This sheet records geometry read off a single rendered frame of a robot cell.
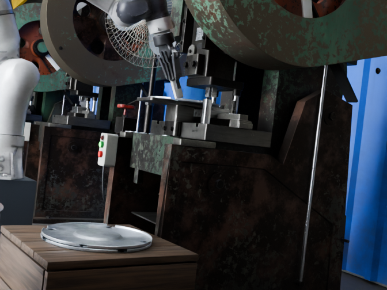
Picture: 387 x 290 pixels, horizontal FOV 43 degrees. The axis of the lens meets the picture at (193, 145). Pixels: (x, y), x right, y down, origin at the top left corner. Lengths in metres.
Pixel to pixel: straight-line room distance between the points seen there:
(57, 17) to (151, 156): 1.51
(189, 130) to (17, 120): 0.60
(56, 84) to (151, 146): 3.11
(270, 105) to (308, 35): 0.39
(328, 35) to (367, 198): 1.29
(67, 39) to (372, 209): 2.02
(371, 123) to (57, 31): 1.90
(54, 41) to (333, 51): 1.86
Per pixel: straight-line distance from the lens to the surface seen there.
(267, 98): 2.00
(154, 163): 1.87
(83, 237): 1.32
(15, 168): 1.70
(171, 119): 1.91
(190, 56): 1.99
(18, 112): 1.70
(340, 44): 1.81
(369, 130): 2.87
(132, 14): 1.73
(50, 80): 4.92
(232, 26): 1.54
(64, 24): 3.18
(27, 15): 4.92
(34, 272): 1.20
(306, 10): 1.75
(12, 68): 1.64
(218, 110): 1.95
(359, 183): 2.88
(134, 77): 3.29
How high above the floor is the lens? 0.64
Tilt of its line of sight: 1 degrees down
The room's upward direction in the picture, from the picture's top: 7 degrees clockwise
